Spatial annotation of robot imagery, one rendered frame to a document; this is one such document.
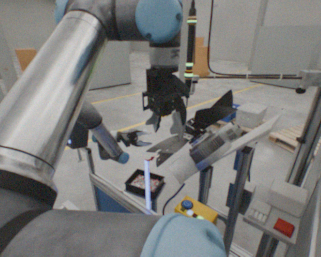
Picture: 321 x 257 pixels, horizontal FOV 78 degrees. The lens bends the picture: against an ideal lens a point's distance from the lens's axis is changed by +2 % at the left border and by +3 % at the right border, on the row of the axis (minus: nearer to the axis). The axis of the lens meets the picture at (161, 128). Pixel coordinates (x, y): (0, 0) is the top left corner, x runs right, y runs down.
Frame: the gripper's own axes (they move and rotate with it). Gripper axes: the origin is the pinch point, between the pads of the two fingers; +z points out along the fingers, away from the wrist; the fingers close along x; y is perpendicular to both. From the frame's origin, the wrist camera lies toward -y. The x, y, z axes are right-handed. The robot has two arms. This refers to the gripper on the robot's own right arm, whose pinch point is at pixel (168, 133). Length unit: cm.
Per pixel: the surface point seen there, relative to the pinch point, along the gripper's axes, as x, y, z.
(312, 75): 27, -81, -7
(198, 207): 5.0, -15.1, 41.1
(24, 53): -795, -227, 44
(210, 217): 11.4, -13.9, 41.1
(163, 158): -38, -45, 52
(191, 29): -24, -49, -28
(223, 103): -15, -80, 16
